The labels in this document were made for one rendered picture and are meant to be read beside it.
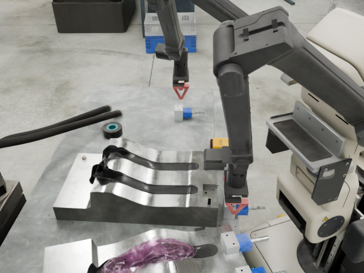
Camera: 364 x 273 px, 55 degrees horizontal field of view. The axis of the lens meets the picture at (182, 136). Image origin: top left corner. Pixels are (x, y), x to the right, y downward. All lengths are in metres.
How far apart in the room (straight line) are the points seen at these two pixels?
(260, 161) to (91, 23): 3.21
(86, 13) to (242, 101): 4.38
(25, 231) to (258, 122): 2.24
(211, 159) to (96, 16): 4.15
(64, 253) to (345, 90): 0.74
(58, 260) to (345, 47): 0.86
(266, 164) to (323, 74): 1.98
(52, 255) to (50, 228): 0.22
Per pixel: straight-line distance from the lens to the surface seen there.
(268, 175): 2.50
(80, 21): 5.02
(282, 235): 1.80
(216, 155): 0.95
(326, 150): 1.06
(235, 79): 0.57
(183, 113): 1.52
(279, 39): 0.54
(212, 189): 1.12
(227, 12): 1.01
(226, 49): 0.57
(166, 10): 1.08
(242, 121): 0.75
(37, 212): 1.23
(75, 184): 1.19
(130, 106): 1.65
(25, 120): 3.28
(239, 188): 1.03
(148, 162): 1.18
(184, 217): 1.07
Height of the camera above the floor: 1.65
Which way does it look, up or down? 36 degrees down
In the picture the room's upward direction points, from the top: straight up
